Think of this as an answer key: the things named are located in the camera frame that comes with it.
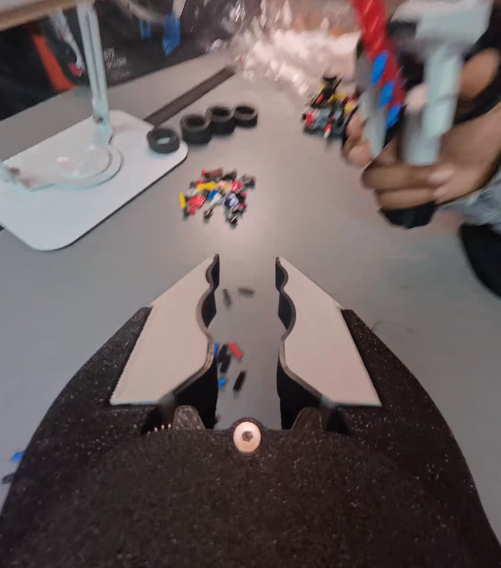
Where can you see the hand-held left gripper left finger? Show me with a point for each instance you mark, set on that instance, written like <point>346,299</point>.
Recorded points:
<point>161,350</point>

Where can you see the grey desk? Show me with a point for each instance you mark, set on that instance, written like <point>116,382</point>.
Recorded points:
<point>99,275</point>

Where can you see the person's right hand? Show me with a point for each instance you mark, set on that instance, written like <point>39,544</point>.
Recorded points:
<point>410,186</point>

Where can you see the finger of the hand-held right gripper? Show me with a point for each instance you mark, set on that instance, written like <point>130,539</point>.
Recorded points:
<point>377,126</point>

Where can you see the red long holed beam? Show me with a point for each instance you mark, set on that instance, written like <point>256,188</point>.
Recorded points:
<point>372,31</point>

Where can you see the black toy tyre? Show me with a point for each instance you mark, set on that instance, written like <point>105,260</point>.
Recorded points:
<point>221,120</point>
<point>246,116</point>
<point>196,129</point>
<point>163,140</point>

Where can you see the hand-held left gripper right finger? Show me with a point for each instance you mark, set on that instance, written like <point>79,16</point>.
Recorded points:
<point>326,350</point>

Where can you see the white book stand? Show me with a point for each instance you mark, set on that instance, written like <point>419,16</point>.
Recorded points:
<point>55,208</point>

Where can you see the pile of mixed small bricks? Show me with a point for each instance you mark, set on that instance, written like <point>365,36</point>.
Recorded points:
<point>217,195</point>

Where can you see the pile of clear plastic bags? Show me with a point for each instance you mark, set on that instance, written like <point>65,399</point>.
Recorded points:
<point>286,49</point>

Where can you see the pile of yellow black bricks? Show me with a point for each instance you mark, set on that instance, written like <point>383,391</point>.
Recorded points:
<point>328,111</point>

